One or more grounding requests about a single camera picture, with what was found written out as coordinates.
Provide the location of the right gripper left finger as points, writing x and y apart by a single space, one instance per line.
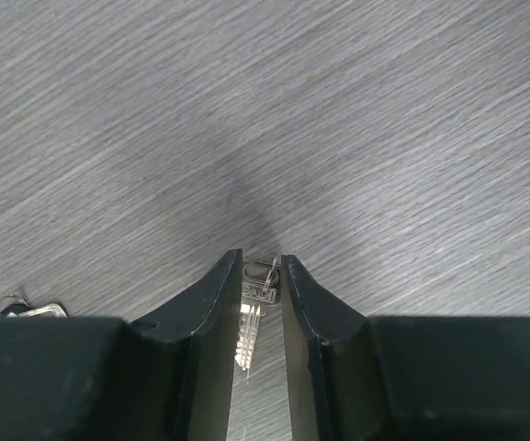
164 376

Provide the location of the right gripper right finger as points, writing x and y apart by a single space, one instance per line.
353 377

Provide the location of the bare silver key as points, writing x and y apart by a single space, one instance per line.
261 290

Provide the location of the key with black tag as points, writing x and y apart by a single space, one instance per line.
17 306

